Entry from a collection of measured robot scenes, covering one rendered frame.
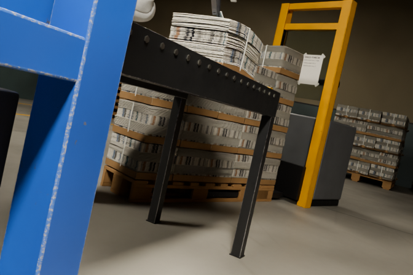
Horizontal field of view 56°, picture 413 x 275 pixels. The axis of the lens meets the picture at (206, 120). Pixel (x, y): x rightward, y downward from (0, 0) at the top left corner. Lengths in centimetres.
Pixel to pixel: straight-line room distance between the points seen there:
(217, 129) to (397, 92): 668
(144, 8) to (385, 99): 726
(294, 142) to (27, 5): 336
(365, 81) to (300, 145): 552
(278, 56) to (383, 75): 603
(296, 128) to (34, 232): 340
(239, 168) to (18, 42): 266
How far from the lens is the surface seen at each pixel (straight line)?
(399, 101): 906
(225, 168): 293
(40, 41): 50
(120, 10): 58
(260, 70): 304
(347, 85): 920
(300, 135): 381
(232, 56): 169
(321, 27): 381
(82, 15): 56
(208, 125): 270
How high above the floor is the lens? 64
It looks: 1 degrees down
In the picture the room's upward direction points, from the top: 13 degrees clockwise
